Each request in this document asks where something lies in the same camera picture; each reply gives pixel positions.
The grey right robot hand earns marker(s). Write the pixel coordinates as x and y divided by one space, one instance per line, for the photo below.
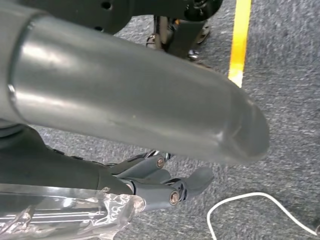
124 92

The black robot leg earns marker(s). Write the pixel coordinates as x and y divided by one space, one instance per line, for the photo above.
149 6

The clear crinkled plastic film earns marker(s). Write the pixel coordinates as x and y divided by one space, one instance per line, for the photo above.
62 212

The yellow floor tape square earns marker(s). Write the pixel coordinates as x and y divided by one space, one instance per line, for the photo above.
240 39

